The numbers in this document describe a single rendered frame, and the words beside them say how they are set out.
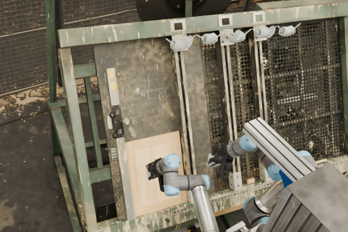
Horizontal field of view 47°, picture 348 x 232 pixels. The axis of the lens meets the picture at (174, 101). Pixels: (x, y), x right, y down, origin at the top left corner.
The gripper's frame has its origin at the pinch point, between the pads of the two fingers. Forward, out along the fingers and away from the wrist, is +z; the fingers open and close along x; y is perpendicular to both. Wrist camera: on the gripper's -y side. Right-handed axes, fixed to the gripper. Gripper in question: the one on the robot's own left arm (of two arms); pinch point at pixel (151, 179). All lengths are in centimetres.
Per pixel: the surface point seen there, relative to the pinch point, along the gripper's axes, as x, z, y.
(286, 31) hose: -117, -28, 52
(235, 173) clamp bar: -70, 28, -17
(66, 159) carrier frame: 19, 86, 41
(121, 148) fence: 0.6, 22.1, 25.1
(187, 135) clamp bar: -43, 19, 18
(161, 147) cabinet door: -25.5, 24.6, 17.3
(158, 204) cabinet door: -14.8, 41.2, -14.3
